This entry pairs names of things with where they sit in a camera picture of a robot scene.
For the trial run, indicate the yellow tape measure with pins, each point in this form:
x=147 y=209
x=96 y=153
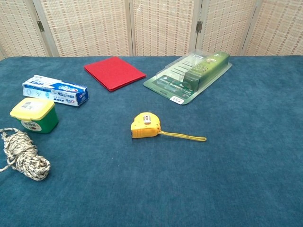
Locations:
x=145 y=128

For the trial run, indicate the green power strip blister pack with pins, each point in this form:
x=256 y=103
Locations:
x=189 y=80

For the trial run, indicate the red folded cloth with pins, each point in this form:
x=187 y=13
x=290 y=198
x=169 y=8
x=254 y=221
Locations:
x=114 y=73

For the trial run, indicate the blue table cloth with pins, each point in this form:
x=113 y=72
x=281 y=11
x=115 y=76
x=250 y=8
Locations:
x=151 y=177

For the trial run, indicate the blue white toothpaste box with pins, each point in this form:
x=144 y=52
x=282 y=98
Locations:
x=56 y=91

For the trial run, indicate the metal screen hinge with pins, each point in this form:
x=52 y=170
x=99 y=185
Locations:
x=198 y=26
x=40 y=26

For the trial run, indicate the woven folding screen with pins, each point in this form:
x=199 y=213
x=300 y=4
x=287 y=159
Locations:
x=94 y=28

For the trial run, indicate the green tub with yellow lid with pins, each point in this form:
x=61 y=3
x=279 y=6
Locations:
x=35 y=116

